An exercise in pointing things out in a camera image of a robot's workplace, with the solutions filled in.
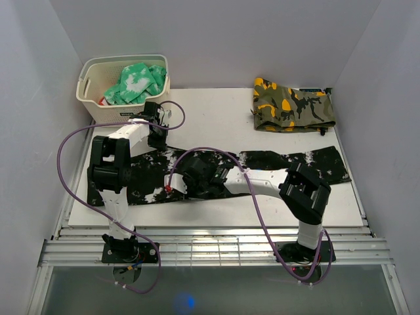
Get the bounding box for black white tie-dye trousers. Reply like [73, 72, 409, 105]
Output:
[126, 146, 352, 206]

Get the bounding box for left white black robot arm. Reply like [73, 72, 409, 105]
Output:
[87, 102, 171, 263]

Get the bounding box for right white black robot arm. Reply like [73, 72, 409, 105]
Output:
[180, 157, 331, 263]

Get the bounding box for folded camouflage trousers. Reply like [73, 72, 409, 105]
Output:
[251, 77, 336, 135]

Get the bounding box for green white tie-dye garment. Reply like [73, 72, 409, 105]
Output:
[104, 62, 167, 105]

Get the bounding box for cream perforated plastic basket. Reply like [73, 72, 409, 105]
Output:
[76, 54, 170, 123]

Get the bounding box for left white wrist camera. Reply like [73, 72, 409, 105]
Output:
[157, 108, 172, 127]

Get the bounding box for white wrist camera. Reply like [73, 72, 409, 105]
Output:
[157, 108, 172, 127]
[164, 173, 187, 194]

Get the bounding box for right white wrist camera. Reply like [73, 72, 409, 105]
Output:
[164, 173, 187, 194]

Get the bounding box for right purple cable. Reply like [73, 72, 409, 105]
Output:
[165, 146, 336, 287]

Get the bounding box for purple cable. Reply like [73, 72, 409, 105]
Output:
[165, 146, 336, 287]
[57, 100, 186, 294]

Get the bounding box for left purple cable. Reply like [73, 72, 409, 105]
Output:
[57, 100, 186, 294]

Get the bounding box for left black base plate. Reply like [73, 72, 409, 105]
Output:
[101, 243, 159, 264]

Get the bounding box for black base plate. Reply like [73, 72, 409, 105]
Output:
[275, 241, 336, 264]
[101, 243, 159, 264]

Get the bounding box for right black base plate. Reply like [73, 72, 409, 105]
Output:
[275, 241, 336, 264]

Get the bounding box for aluminium table edge rail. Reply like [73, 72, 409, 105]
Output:
[39, 226, 394, 267]

